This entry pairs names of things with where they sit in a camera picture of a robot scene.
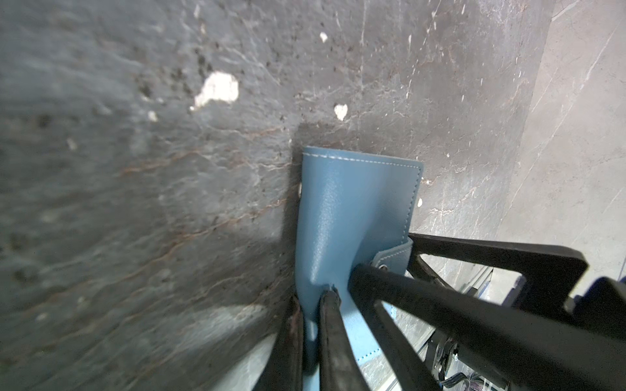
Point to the blue leather card holder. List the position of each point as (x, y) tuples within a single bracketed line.
[(355, 208)]

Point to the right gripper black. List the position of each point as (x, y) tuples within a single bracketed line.
[(528, 350)]

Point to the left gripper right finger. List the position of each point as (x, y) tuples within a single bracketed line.
[(338, 367)]

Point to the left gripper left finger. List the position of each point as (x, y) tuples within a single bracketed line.
[(284, 368)]

